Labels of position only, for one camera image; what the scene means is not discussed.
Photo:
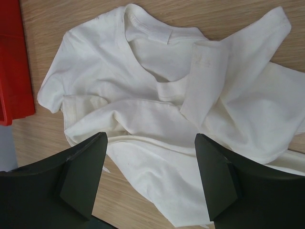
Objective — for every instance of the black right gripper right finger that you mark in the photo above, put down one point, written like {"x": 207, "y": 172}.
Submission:
{"x": 243, "y": 194}

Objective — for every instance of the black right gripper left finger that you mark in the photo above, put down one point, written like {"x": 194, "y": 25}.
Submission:
{"x": 57, "y": 192}

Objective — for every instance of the white t-shirt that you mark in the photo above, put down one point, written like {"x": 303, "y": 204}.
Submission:
{"x": 152, "y": 88}

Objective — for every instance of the red plastic bin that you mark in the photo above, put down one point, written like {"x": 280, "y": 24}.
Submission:
{"x": 16, "y": 96}

